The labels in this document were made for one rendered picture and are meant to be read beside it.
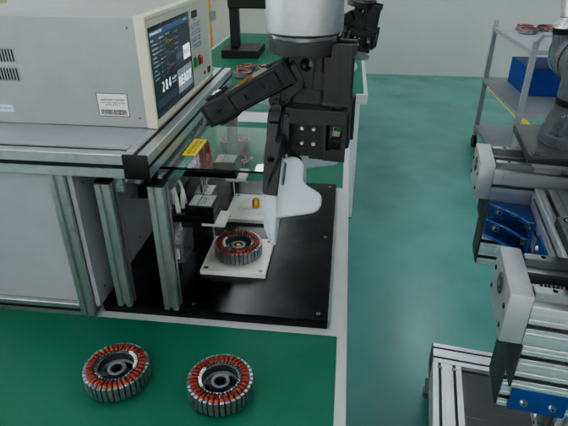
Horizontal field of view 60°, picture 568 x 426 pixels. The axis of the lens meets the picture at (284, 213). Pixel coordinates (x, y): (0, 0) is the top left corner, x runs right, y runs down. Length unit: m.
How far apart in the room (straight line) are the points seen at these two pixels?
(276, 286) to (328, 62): 0.69
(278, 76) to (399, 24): 5.89
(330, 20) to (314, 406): 0.63
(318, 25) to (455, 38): 6.03
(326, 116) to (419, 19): 5.92
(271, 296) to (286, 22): 0.70
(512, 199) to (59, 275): 1.01
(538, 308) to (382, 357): 1.31
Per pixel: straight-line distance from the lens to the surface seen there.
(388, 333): 2.17
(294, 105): 0.51
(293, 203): 0.51
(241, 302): 1.06
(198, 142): 1.06
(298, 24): 0.48
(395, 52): 6.43
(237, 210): 1.38
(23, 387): 1.03
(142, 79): 0.99
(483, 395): 1.74
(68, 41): 1.03
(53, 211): 1.03
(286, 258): 1.19
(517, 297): 0.80
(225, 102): 0.53
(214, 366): 0.92
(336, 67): 0.50
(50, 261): 1.10
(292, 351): 0.98
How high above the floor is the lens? 1.43
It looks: 29 degrees down
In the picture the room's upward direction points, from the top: straight up
